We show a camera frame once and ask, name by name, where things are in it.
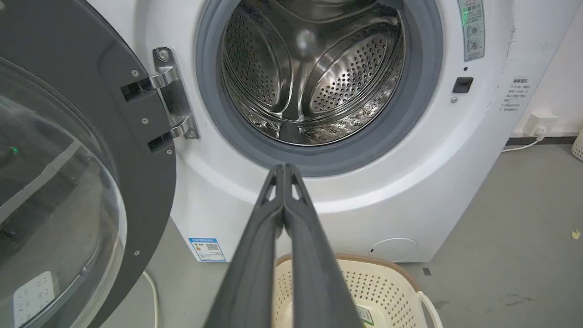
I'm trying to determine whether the cream perforated laundry basket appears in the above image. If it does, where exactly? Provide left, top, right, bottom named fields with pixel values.
left=272, top=254, right=443, bottom=328

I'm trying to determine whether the white front-load washing machine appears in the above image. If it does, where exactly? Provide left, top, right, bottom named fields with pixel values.
left=87, top=0, right=583, bottom=263

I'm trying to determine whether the dark grey washer door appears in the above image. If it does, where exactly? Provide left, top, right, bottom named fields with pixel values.
left=0, top=0, right=177, bottom=328

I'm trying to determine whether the white cable on floor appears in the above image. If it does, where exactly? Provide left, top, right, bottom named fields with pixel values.
left=142, top=271, right=159, bottom=328

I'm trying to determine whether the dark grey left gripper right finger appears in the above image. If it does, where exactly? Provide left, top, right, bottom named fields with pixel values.
left=283, top=164, right=364, bottom=328

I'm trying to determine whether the white power cable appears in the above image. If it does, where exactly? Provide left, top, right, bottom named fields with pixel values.
left=501, top=130, right=546, bottom=153

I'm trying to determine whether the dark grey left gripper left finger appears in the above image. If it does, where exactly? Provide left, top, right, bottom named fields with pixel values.
left=204, top=164, right=286, bottom=328

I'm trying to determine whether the white wall power socket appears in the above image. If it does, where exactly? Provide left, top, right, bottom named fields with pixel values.
left=524, top=112, right=559, bottom=137

